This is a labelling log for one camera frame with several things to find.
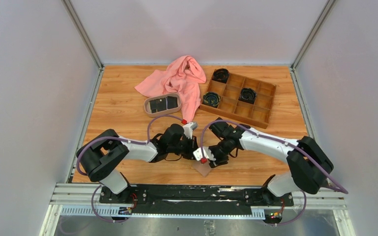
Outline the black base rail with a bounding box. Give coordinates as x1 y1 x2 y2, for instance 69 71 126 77
97 184 294 219

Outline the rolled belt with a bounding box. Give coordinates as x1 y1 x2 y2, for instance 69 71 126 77
238 88 257 104
212 68 230 84
202 91 221 108

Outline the rolled belt front left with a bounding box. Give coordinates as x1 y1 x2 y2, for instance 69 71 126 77
202 91 221 108

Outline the pink cloth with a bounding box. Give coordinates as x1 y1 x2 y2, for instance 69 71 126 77
135 55 206 122

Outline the pink card holder wallet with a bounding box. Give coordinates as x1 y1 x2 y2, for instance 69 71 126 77
192 162 212 177

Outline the beige oval card tray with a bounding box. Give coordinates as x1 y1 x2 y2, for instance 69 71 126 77
143 92 182 118

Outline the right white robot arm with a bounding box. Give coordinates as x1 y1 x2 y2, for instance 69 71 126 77
201 118 334 205

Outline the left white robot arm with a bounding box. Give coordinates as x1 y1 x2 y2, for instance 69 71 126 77
76 122 198 203

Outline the wooden divided tray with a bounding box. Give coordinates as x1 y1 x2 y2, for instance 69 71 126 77
199 71 277 129

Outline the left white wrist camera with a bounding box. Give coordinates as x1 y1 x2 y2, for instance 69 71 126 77
183 122 198 139

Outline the rolled belt middle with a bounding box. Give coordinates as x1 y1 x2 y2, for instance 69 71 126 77
238 88 257 104

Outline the rolled belt back left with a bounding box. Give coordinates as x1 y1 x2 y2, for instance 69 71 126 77
212 68 230 84

